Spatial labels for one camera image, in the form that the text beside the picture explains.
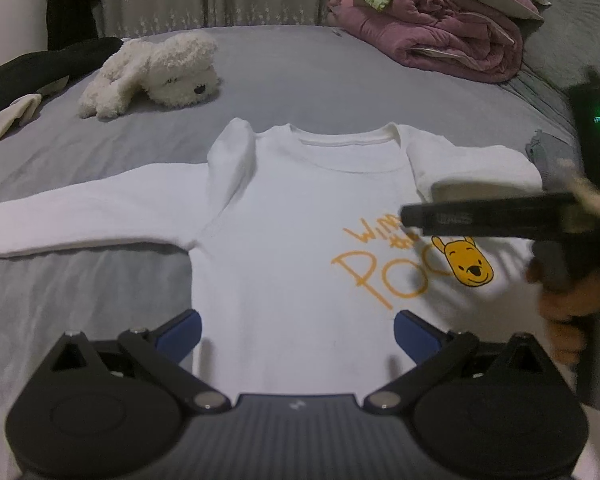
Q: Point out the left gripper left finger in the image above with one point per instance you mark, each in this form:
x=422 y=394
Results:
x=106 y=408

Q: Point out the grey bed blanket roll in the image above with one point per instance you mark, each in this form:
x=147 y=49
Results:
x=557 y=55

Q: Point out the white Pooh sweatshirt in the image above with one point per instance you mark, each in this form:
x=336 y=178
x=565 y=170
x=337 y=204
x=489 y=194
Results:
x=299 y=262

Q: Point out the person's right hand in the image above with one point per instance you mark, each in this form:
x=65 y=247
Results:
x=560 y=309

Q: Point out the folded mauve comforter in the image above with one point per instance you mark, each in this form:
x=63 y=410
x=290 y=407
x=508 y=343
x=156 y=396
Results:
x=461 y=38

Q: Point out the cream cloth under black garment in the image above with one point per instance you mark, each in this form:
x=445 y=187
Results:
x=21 y=111

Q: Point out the white plush dog toy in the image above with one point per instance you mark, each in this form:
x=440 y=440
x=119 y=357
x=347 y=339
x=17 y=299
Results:
x=174 y=73

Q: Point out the folded grey garment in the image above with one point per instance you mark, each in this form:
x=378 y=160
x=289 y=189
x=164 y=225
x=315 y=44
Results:
x=556 y=160

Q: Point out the black hanging garment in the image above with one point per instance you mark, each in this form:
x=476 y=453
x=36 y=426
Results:
x=69 y=22

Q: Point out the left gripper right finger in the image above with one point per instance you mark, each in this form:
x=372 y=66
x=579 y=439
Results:
x=483 y=409

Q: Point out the black garment on bed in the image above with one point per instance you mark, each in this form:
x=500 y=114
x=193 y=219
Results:
x=31 y=72

